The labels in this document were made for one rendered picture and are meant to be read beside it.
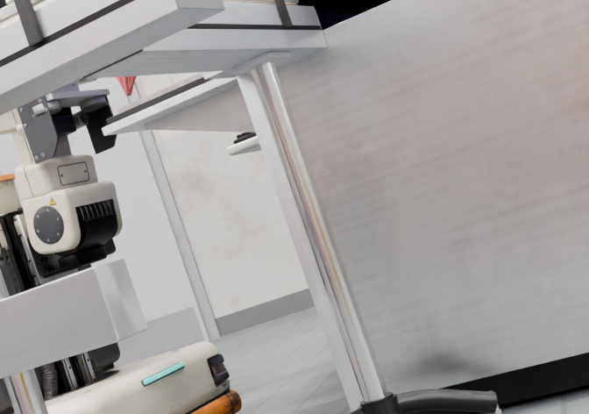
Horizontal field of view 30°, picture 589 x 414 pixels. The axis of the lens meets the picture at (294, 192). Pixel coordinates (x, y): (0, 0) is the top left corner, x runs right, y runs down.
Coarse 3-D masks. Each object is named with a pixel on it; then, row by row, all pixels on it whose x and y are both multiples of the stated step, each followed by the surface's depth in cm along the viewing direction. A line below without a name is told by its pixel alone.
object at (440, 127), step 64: (448, 0) 218; (512, 0) 213; (576, 0) 207; (320, 64) 233; (384, 64) 226; (448, 64) 220; (512, 64) 214; (576, 64) 209; (320, 128) 235; (384, 128) 228; (448, 128) 222; (512, 128) 216; (576, 128) 210; (320, 192) 236; (384, 192) 230; (448, 192) 223; (512, 192) 217; (576, 192) 212; (384, 256) 232; (448, 256) 225; (512, 256) 219; (576, 256) 213; (384, 320) 234; (448, 320) 227; (512, 320) 221; (576, 320) 215; (448, 384) 229
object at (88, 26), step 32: (32, 0) 165; (64, 0) 159; (96, 0) 157; (128, 0) 154; (160, 0) 152; (192, 0) 154; (0, 32) 165; (32, 32) 161; (64, 32) 160; (96, 32) 157; (128, 32) 155; (160, 32) 162; (0, 64) 166; (32, 64) 163; (64, 64) 161; (96, 64) 169; (0, 96) 168; (32, 96) 177
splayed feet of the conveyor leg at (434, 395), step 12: (396, 396) 214; (408, 396) 214; (420, 396) 214; (432, 396) 214; (444, 396) 215; (456, 396) 215; (468, 396) 215; (480, 396) 215; (492, 396) 216; (360, 408) 213; (372, 408) 211; (384, 408) 211; (396, 408) 212; (408, 408) 214; (420, 408) 214; (432, 408) 215; (444, 408) 215; (456, 408) 215; (468, 408) 215; (480, 408) 215; (492, 408) 216
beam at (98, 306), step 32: (64, 288) 169; (96, 288) 166; (128, 288) 171; (0, 320) 176; (32, 320) 173; (64, 320) 170; (96, 320) 167; (128, 320) 169; (0, 352) 176; (32, 352) 173; (64, 352) 170
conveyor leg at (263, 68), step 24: (240, 72) 217; (264, 72) 214; (264, 96) 215; (288, 120) 214; (288, 144) 214; (288, 168) 214; (312, 192) 214; (312, 216) 214; (312, 240) 214; (336, 264) 213; (336, 288) 213; (336, 312) 214; (360, 336) 213; (360, 360) 213; (360, 384) 214; (384, 384) 214
